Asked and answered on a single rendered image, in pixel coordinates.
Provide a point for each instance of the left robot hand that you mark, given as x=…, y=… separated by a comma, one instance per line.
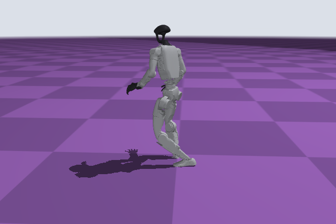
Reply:
x=132, y=87

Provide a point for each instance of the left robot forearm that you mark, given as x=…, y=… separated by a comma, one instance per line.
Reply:
x=144, y=80

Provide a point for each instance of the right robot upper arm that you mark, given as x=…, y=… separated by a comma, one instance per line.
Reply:
x=181, y=63

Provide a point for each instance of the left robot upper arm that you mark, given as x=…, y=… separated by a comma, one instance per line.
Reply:
x=154, y=53

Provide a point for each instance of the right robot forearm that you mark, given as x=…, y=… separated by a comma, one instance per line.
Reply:
x=176, y=80

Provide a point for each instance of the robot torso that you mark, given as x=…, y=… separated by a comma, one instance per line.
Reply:
x=169, y=68

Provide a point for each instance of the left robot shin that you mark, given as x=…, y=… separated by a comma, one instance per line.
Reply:
x=171, y=146

